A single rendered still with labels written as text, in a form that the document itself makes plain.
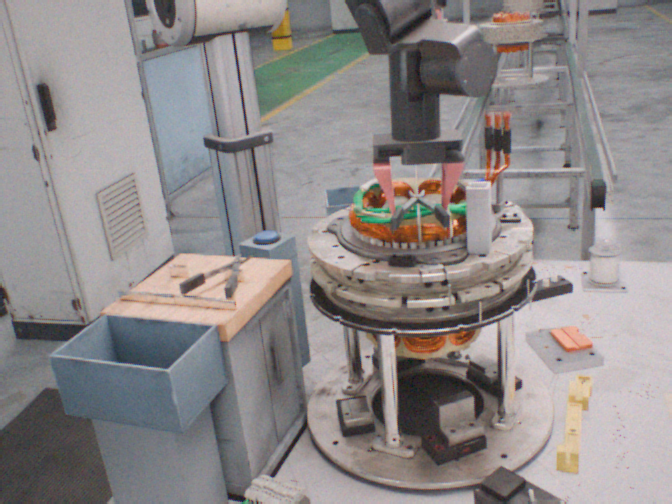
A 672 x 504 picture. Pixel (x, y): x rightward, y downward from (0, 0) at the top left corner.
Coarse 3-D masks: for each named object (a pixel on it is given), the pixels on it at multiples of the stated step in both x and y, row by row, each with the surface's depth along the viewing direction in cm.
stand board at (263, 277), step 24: (168, 264) 104; (192, 264) 104; (216, 264) 103; (264, 264) 101; (288, 264) 101; (144, 288) 97; (168, 288) 96; (216, 288) 95; (240, 288) 94; (264, 288) 94; (120, 312) 91; (144, 312) 90; (168, 312) 89; (192, 312) 88; (216, 312) 88; (240, 312) 88
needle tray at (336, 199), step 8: (328, 192) 132; (336, 192) 132; (344, 192) 132; (352, 192) 132; (328, 200) 133; (336, 200) 133; (344, 200) 133; (352, 200) 133; (328, 208) 122; (336, 208) 123; (344, 208) 123
